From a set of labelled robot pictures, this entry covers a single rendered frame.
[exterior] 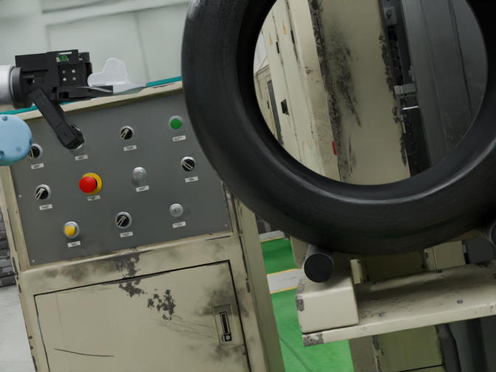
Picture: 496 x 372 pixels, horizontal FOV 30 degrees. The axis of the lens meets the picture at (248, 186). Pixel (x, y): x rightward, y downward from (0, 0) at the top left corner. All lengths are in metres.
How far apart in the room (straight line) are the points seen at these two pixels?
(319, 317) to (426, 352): 0.44
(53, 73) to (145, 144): 0.71
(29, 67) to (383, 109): 0.65
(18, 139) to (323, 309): 0.53
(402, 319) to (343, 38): 0.59
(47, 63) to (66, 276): 0.80
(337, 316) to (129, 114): 0.97
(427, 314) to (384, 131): 0.46
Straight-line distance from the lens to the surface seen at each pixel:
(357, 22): 1.76
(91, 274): 2.21
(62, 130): 1.54
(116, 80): 1.52
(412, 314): 1.43
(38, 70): 1.56
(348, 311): 1.41
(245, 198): 1.42
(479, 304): 1.43
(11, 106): 1.57
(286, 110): 6.02
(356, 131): 1.75
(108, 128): 2.22
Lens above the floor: 1.11
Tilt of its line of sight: 3 degrees down
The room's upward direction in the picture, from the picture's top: 11 degrees counter-clockwise
